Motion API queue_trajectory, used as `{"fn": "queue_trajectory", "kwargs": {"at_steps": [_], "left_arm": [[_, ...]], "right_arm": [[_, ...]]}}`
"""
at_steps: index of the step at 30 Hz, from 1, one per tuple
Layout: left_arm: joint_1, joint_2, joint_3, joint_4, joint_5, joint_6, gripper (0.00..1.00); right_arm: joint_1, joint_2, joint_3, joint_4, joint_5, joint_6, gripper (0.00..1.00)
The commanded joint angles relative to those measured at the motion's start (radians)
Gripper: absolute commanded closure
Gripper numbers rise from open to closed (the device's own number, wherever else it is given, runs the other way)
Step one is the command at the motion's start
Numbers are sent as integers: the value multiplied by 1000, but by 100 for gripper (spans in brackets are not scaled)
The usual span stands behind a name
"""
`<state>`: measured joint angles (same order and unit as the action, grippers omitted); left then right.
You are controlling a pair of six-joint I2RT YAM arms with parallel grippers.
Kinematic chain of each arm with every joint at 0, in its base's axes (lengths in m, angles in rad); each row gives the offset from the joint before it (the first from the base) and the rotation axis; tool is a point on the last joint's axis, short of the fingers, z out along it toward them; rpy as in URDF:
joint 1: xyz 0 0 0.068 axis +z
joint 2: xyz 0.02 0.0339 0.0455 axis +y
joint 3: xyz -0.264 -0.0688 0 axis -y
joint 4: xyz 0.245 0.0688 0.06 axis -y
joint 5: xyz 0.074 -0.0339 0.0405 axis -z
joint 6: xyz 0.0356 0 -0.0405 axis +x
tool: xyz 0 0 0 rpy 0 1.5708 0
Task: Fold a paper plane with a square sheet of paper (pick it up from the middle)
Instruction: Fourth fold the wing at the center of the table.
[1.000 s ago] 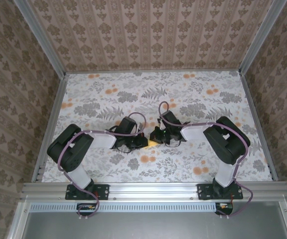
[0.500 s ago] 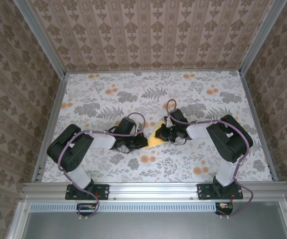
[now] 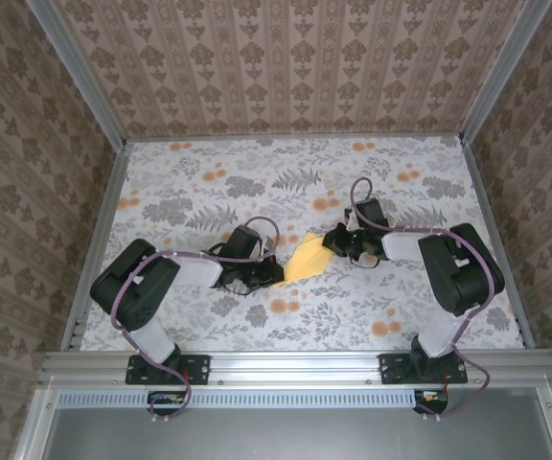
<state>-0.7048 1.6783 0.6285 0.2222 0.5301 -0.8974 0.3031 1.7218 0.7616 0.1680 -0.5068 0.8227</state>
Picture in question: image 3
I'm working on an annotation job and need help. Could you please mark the yellow cloth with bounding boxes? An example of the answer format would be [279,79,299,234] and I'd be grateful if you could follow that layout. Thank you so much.
[275,232,334,289]

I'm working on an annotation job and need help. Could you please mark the floral patterned table mat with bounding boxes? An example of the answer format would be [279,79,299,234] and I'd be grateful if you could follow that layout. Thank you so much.
[80,136,526,354]

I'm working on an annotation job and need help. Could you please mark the grey metal panel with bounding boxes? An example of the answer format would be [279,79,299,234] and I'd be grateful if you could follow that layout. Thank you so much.
[16,387,552,460]

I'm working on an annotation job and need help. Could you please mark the wide aluminium mounting rail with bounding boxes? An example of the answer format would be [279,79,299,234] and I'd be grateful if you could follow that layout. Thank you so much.
[40,349,552,387]

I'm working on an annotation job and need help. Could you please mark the aluminium table edge rail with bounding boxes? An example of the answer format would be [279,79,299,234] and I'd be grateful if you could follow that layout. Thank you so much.
[59,143,131,352]
[458,141,537,350]
[125,132,464,143]

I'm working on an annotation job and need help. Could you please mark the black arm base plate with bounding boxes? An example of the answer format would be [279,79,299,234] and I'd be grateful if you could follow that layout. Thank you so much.
[379,353,469,386]
[126,353,211,386]

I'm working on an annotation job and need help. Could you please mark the slotted grey cable duct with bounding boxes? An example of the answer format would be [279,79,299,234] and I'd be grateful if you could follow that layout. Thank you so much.
[57,388,419,408]

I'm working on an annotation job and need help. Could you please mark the black connector box with wires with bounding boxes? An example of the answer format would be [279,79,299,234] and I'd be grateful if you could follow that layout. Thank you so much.
[147,390,194,417]
[413,388,450,416]

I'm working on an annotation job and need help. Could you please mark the aluminium frame post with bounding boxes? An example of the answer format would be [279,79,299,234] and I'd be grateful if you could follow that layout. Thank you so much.
[30,0,128,150]
[458,0,552,145]

